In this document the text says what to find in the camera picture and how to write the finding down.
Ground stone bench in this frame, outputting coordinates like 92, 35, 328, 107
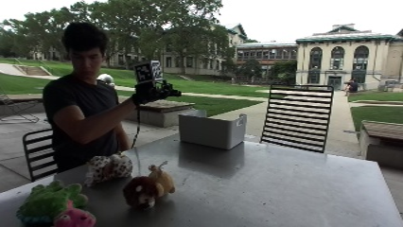
360, 119, 403, 169
135, 99, 197, 129

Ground spotted plush toy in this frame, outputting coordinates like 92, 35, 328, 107
84, 152, 135, 187

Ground beige arched building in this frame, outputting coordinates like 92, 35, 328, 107
296, 24, 403, 92

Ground brown lion plush toy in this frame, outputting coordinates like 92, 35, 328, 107
123, 161, 177, 210

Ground pink plush toy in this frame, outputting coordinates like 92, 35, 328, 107
52, 200, 98, 227

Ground green plush toy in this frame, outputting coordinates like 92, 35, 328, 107
15, 180, 90, 225

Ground the person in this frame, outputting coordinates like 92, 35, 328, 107
42, 22, 139, 173

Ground grey storage bin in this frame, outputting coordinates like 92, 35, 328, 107
179, 109, 249, 150

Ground folded metal chair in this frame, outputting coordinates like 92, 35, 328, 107
0, 93, 42, 124

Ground black glove cable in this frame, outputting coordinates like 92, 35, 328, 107
131, 105, 143, 149

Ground black slatted metal chair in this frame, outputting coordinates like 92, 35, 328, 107
260, 83, 336, 154
22, 128, 60, 183

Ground white marker cube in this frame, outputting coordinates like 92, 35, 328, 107
134, 60, 164, 85

